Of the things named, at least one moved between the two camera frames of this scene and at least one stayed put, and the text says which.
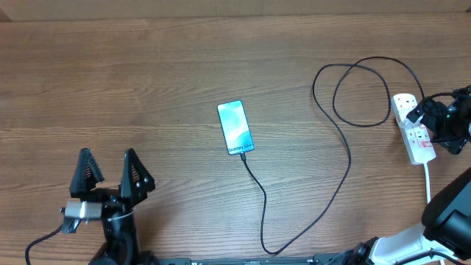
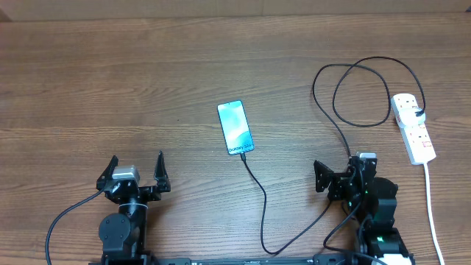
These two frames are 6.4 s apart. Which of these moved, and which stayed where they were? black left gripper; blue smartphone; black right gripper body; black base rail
Moved: black right gripper body; black left gripper
Stayed: black base rail; blue smartphone
